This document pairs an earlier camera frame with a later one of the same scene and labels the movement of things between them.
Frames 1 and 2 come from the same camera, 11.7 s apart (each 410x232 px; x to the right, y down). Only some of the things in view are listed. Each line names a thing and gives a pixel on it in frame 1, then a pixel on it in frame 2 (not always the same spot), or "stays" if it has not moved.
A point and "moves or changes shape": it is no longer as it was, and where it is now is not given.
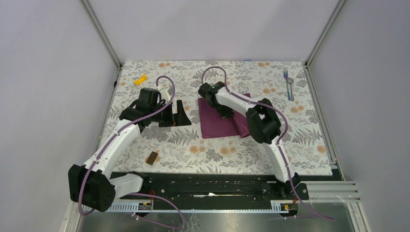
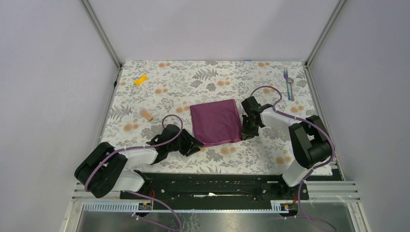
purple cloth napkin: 213,125 moves or changes shape
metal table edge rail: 219,186 stays
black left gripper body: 165,117 -> 178,145
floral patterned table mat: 181,149 stays
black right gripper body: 224,111 -> 248,129
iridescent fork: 285,76 stays
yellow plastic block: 139,81 stays
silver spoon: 290,81 stays
